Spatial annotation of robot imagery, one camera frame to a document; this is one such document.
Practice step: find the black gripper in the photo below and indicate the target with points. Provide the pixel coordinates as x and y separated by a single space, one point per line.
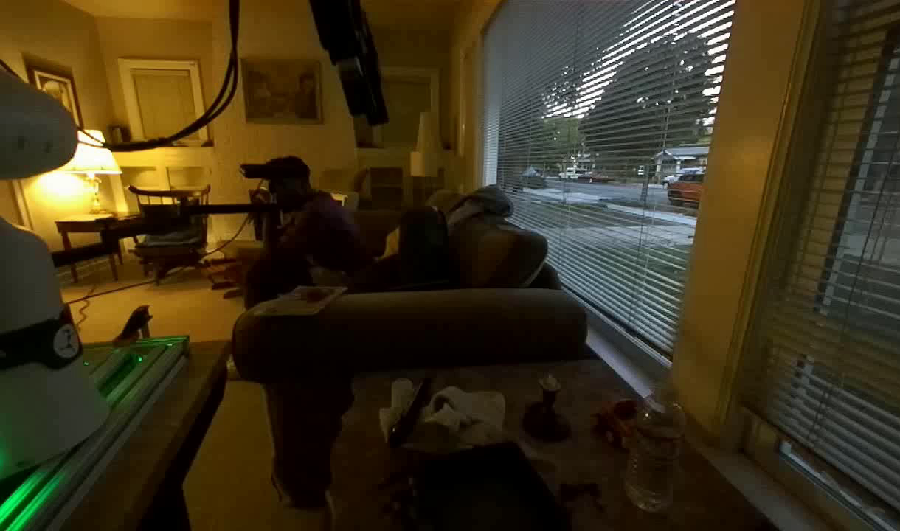
343 34

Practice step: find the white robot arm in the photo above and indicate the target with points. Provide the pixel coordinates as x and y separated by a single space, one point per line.
17 295

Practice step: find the white framed door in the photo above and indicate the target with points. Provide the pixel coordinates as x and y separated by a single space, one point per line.
163 98

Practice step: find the person in dark cap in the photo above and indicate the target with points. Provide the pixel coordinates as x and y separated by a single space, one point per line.
312 230

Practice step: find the dark wooden chair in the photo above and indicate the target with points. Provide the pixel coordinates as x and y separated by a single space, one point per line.
172 239

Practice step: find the flat paper booklet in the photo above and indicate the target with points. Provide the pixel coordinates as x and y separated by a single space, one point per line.
302 298

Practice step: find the glowing table lamp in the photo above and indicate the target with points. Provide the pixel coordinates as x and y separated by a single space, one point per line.
97 157

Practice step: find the small dark framed picture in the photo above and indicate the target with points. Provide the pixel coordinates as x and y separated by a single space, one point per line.
58 90

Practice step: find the dark upholstered sofa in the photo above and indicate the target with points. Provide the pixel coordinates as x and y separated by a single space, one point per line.
409 328

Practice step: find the dark dining table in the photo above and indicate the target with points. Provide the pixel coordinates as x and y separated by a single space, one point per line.
105 226

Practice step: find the wide white window blind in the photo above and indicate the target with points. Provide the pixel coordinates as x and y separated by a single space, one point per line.
606 195

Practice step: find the red parked car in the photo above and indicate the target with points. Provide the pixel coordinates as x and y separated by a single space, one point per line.
687 186

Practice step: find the crumpled white cloth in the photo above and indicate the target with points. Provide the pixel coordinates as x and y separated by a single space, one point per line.
464 407

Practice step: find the green lit robot stand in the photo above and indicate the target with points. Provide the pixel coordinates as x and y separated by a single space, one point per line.
142 431

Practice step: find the small red toy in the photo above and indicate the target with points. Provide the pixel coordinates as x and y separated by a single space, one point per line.
616 423

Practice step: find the clear plastic water bottle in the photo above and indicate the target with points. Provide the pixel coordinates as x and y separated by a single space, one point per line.
657 457

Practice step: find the narrow white window blind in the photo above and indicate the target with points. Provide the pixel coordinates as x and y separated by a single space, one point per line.
850 295

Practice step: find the large wall painting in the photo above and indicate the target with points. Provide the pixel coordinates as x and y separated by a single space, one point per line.
282 90

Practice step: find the small dark bracket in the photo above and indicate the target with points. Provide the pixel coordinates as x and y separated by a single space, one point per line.
138 326

